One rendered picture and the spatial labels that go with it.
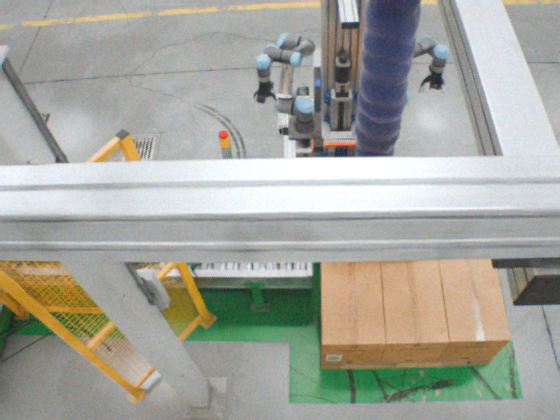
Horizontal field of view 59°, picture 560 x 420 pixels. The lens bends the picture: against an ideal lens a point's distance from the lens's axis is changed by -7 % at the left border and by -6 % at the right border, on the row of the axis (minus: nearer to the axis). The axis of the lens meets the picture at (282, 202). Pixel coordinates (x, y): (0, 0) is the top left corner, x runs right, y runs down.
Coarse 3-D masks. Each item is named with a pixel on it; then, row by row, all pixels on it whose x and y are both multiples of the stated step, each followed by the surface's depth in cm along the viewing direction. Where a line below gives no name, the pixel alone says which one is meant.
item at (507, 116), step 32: (448, 0) 109; (480, 0) 103; (448, 32) 110; (480, 32) 97; (512, 32) 97; (480, 64) 92; (512, 64) 92; (480, 96) 91; (512, 96) 87; (480, 128) 91; (512, 128) 83; (544, 128) 83; (512, 288) 77; (544, 288) 71
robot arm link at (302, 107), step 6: (300, 96) 338; (294, 102) 336; (300, 102) 335; (306, 102) 335; (312, 102) 336; (294, 108) 336; (300, 108) 333; (306, 108) 333; (312, 108) 337; (294, 114) 339; (300, 114) 337; (306, 114) 337; (312, 114) 341; (300, 120) 342; (306, 120) 341
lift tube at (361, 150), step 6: (390, 42) 213; (402, 66) 226; (366, 78) 237; (378, 84) 234; (384, 84) 233; (390, 84) 233; (396, 84) 233; (384, 108) 246; (360, 144) 275; (360, 150) 281; (366, 150) 277; (372, 150) 273; (378, 150) 272; (384, 150) 273; (390, 150) 278; (354, 156) 297; (360, 156) 282; (366, 156) 279; (372, 156) 277
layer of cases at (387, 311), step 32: (320, 288) 372; (352, 288) 339; (384, 288) 338; (416, 288) 336; (448, 288) 335; (480, 288) 333; (352, 320) 327; (384, 320) 327; (416, 320) 324; (448, 320) 323; (480, 320) 321; (352, 352) 331; (384, 352) 331; (416, 352) 332; (448, 352) 332; (480, 352) 333
